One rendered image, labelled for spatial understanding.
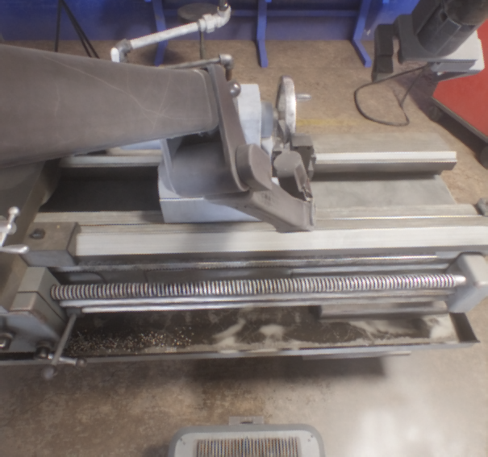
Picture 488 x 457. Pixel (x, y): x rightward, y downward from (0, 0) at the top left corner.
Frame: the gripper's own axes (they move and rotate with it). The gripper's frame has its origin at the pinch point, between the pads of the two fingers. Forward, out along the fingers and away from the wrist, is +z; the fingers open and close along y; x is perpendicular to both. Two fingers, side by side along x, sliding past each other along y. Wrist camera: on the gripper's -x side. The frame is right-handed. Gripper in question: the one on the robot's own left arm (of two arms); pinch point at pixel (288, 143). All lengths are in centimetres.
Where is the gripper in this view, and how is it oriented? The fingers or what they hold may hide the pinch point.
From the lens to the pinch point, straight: 91.3
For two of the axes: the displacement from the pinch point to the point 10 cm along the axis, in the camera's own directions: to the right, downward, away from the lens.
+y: -10.0, 0.2, -0.4
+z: -0.4, -7.6, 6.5
